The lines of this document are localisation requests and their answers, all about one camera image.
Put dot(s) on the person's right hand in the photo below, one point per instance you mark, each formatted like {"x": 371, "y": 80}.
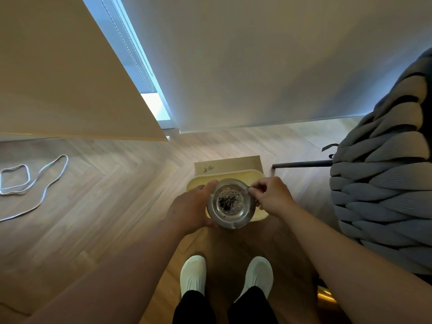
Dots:
{"x": 276, "y": 197}

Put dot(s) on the person's left hand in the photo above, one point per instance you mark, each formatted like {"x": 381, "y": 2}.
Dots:
{"x": 185, "y": 209}

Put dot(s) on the person's left thumb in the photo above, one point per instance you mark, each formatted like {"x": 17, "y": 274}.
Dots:
{"x": 204, "y": 189}

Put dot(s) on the person's right thumb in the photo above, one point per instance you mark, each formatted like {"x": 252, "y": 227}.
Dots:
{"x": 259, "y": 195}

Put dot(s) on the clear glass bowl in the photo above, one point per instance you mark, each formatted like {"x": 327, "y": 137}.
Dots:
{"x": 233, "y": 217}

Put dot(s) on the person's right forearm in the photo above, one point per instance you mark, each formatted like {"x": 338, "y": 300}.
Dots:
{"x": 351, "y": 266}

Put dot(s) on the person's left forearm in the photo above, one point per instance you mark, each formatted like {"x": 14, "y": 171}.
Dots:
{"x": 111, "y": 280}

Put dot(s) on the pale yellow tray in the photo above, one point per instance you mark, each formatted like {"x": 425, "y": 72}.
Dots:
{"x": 251, "y": 175}

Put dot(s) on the dark crumbs in bowl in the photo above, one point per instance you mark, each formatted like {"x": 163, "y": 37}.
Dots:
{"x": 229, "y": 201}

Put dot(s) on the brown cardboard sheet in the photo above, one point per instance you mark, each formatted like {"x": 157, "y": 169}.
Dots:
{"x": 236, "y": 163}

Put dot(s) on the black metal chair leg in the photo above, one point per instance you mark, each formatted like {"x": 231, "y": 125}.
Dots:
{"x": 303, "y": 163}

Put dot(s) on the person's white right shoe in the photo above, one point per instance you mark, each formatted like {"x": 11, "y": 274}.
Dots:
{"x": 258, "y": 276}

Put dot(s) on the person's white shoe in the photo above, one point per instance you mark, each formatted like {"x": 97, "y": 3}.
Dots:
{"x": 258, "y": 276}
{"x": 193, "y": 275}

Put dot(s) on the person's white left shoe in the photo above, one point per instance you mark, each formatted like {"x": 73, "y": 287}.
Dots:
{"x": 193, "y": 275}

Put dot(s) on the gold metal base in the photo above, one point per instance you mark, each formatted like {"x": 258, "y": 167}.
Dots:
{"x": 326, "y": 295}

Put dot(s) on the person's black trousers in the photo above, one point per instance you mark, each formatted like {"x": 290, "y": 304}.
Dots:
{"x": 195, "y": 310}

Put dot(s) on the grey chunky knit chair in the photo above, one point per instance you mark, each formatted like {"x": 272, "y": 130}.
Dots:
{"x": 388, "y": 185}

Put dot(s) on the window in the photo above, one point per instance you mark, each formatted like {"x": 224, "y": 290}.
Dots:
{"x": 135, "y": 57}

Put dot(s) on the beige wooden cabinet panel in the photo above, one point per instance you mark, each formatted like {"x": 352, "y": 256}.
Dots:
{"x": 60, "y": 70}

